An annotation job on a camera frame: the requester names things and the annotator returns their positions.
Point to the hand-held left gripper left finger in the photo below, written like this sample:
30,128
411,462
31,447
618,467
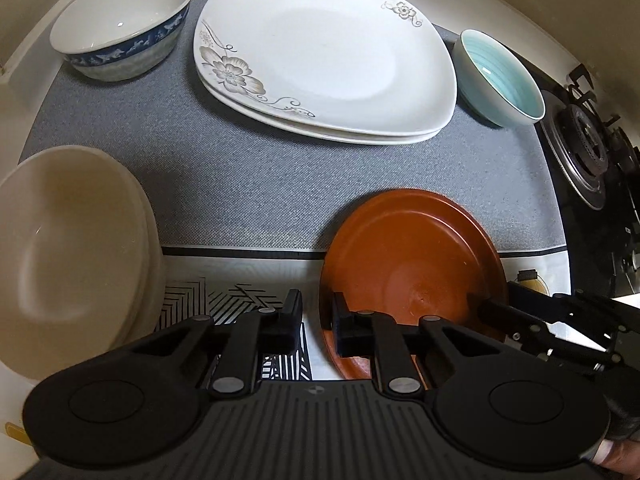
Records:
292,316

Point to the brown round plate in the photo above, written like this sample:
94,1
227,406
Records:
410,255

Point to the large cream bowl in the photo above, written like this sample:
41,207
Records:
159,260
65,250

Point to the teal glazed bowl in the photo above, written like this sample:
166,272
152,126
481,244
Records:
505,77

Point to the blue patterned white bowl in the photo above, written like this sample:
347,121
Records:
125,10

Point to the metal stove burner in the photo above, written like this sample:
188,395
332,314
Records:
580,150

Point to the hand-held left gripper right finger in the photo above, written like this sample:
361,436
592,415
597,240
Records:
343,329

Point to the black gas stove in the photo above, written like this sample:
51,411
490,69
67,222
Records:
600,240

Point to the white floral plate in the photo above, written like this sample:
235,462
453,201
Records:
320,50

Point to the person's right hand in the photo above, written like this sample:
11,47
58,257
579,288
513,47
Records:
622,455

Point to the small yellow object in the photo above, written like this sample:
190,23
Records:
17,434

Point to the grey mat with patterned border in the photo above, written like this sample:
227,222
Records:
250,185

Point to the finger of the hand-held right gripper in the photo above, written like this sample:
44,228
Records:
510,321
530,297

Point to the plain white plate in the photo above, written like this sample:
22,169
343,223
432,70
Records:
380,139

